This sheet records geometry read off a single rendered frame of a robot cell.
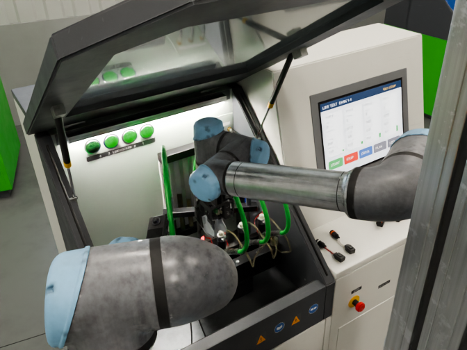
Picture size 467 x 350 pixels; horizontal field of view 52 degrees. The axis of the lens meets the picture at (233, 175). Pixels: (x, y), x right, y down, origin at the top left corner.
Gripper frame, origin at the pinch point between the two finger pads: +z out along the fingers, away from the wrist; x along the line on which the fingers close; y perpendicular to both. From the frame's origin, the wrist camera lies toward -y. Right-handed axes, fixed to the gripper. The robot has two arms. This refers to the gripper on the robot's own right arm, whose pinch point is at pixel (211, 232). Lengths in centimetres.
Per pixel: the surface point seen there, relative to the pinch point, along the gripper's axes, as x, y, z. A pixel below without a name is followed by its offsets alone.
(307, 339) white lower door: 26, 15, 48
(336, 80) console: 62, -19, -25
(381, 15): 433, -330, 64
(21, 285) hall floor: -52, -157, 122
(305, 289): 25.6, 12.4, 26.5
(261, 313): 8.5, 12.7, 26.5
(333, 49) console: 67, -27, -33
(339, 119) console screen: 61, -16, -12
